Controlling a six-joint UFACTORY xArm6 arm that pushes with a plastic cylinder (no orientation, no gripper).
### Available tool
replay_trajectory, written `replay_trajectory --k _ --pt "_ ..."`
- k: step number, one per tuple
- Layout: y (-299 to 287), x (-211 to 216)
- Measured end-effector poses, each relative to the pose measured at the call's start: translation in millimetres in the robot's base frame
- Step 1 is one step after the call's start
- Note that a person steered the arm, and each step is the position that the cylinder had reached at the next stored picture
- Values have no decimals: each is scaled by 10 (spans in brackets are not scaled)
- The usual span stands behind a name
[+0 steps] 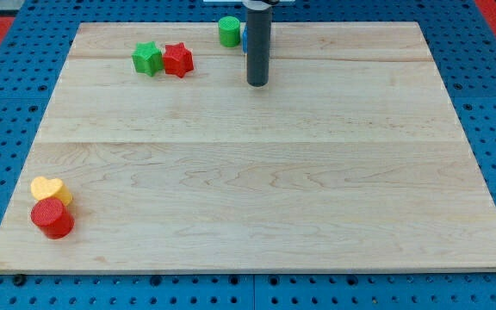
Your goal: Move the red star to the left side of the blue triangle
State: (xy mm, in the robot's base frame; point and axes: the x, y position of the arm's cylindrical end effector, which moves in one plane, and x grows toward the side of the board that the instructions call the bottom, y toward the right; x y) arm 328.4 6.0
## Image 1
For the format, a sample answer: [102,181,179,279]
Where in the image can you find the red star block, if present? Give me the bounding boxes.
[163,42,194,78]

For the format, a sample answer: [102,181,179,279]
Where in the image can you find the blue triangle block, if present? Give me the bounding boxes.
[241,25,248,54]

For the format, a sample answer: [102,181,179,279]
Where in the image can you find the green star block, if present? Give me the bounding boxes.
[132,41,164,77]

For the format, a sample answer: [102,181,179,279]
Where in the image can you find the wooden board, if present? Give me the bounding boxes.
[0,22,496,275]

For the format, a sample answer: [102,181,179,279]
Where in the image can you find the green cylinder block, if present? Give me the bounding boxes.
[218,15,240,47]

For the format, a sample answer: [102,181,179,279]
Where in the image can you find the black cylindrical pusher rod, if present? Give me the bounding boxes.
[243,0,272,87]

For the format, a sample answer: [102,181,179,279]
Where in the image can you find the red cylinder block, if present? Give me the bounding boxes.
[30,197,75,239]

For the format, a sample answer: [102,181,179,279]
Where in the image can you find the yellow heart block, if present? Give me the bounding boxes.
[30,176,73,206]

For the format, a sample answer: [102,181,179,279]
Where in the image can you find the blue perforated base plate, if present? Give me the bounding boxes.
[0,0,496,309]

